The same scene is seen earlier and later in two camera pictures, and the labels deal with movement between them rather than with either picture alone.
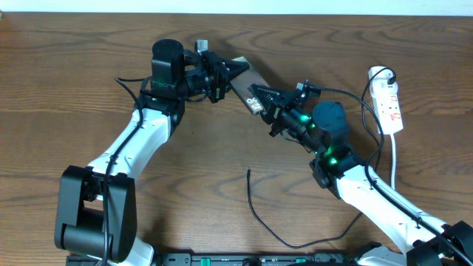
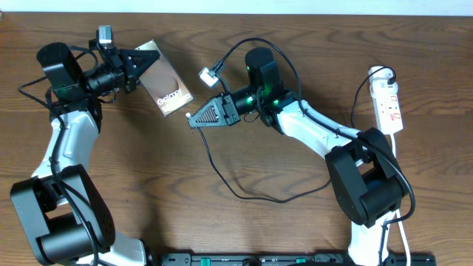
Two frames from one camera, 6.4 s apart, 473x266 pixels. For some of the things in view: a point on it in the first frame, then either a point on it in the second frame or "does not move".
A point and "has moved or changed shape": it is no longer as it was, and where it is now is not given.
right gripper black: x=276 y=103 -> x=218 y=106
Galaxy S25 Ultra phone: x=242 y=81 has moved or changed shape
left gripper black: x=221 y=73 -> x=128 y=83
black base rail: x=242 y=259 does not move
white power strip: x=386 y=106 does not move
